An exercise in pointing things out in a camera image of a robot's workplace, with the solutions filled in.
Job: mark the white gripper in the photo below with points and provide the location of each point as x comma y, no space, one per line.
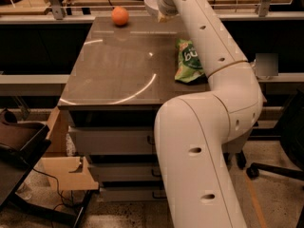
166,7

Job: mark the white bowl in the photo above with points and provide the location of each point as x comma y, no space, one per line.
152,7

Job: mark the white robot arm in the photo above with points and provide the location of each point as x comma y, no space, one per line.
190,130

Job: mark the orange fruit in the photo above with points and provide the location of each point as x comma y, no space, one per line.
119,16

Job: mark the green chip bag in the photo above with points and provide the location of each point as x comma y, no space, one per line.
189,65

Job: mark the grey drawer cabinet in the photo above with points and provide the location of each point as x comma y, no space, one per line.
122,77

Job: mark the top grey drawer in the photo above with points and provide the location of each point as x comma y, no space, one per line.
113,140

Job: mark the grey drawer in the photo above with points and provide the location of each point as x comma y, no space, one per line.
132,193
113,140
142,171

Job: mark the middle grey drawer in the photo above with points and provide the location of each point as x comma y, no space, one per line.
142,171

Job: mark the brown cardboard piece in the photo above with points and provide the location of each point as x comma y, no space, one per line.
71,172

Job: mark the black office chair base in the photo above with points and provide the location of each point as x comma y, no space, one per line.
253,170

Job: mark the dark tray on table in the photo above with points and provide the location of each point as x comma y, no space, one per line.
19,140

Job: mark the bottom grey drawer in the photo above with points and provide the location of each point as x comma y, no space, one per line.
132,193

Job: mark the black side table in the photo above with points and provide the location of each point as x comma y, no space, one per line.
12,175

